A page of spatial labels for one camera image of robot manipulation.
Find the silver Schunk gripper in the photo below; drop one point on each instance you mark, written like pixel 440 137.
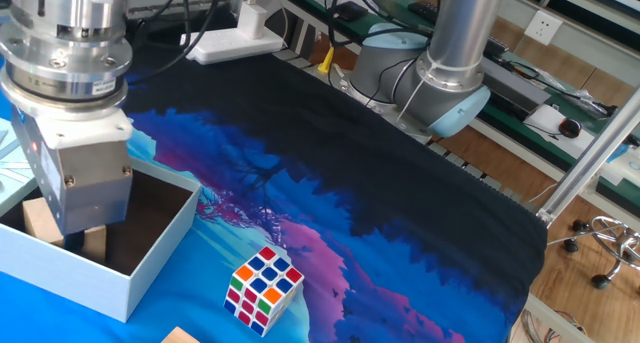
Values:
pixel 85 183

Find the plain wooden cube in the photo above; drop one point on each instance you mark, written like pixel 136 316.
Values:
pixel 179 337
pixel 42 223

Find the light blue gift box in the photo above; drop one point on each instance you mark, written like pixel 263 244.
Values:
pixel 75 283

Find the Rubik's cube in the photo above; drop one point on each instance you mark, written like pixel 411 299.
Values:
pixel 262 293

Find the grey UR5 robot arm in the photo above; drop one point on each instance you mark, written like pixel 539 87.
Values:
pixel 465 33

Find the gift box lid with ribbon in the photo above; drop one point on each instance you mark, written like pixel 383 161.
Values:
pixel 12 168

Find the small black box device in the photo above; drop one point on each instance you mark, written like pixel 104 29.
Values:
pixel 347 12

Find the white plug-in charger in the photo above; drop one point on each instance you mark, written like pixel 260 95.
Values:
pixel 252 20

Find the small yellow plastic piece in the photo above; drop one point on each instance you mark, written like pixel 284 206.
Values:
pixel 327 63

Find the blue landscape print tablecloth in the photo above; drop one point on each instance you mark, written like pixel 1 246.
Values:
pixel 400 233

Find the grey flat metal case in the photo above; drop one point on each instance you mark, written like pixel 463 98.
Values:
pixel 520 90

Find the white mouse pad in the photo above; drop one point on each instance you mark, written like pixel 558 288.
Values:
pixel 542 120

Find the black computer mouse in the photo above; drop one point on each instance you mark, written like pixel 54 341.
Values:
pixel 570 128

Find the chrome chair base with castors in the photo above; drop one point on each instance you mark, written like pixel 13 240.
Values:
pixel 615 243

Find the aluminium profile rail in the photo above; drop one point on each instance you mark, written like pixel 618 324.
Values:
pixel 150 3

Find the white wall socket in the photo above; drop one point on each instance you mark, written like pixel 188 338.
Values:
pixel 542 28

